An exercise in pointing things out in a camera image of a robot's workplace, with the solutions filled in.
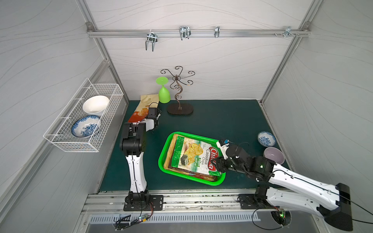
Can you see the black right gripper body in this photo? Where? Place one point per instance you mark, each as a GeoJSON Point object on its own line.
{"type": "Point", "coordinates": [221, 163]}

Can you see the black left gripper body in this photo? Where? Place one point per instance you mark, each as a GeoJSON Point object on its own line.
{"type": "Point", "coordinates": [153, 113]}

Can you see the orange cheddar chips bag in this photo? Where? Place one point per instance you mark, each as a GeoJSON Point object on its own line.
{"type": "Point", "coordinates": [142, 109]}

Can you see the green seaweed snack bag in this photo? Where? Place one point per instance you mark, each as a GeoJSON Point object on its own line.
{"type": "Point", "coordinates": [194, 156]}

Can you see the blue Sea Salt chips bag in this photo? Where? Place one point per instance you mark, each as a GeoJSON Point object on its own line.
{"type": "Point", "coordinates": [170, 152]}

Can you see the brown Kettle chips bag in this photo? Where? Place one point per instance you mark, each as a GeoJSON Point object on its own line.
{"type": "Point", "coordinates": [195, 175]}

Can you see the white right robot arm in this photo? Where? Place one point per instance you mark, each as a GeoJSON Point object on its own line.
{"type": "Point", "coordinates": [282, 187]}

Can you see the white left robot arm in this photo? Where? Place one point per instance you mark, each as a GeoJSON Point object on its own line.
{"type": "Point", "coordinates": [133, 144]}

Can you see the green plastic basket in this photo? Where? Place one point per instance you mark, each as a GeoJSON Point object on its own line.
{"type": "Point", "coordinates": [163, 156]}

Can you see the green plastic wine glass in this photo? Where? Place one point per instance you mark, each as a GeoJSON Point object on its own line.
{"type": "Point", "coordinates": [163, 94]}

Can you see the dark metal ornament stand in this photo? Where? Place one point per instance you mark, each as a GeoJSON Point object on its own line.
{"type": "Point", "coordinates": [179, 109]}

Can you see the small blue patterned bowl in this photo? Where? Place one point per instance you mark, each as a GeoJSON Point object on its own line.
{"type": "Point", "coordinates": [266, 139]}

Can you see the pink round bowl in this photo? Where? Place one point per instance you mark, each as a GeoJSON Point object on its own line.
{"type": "Point", "coordinates": [274, 154]}

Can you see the white ceramic bowl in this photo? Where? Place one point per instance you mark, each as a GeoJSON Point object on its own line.
{"type": "Point", "coordinates": [96, 105]}

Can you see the blue patterned ceramic bowl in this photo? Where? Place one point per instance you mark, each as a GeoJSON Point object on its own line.
{"type": "Point", "coordinates": [85, 126]}

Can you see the metal double hook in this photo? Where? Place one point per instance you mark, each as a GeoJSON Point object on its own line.
{"type": "Point", "coordinates": [151, 39]}

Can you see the metal clip hook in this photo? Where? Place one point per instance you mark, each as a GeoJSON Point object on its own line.
{"type": "Point", "coordinates": [185, 32]}

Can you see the small metal hook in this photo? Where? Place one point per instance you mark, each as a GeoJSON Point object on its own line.
{"type": "Point", "coordinates": [217, 31]}

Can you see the metal corner hook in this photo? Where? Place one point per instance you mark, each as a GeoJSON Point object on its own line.
{"type": "Point", "coordinates": [287, 33]}

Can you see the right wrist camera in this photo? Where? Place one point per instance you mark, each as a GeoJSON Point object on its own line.
{"type": "Point", "coordinates": [223, 145]}

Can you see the white wire wall basket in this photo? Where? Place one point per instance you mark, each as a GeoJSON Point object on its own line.
{"type": "Point", "coordinates": [59, 133]}

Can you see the aluminium top rail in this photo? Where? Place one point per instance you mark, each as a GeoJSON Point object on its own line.
{"type": "Point", "coordinates": [196, 33]}

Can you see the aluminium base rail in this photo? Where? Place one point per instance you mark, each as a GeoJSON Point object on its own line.
{"type": "Point", "coordinates": [176, 206]}

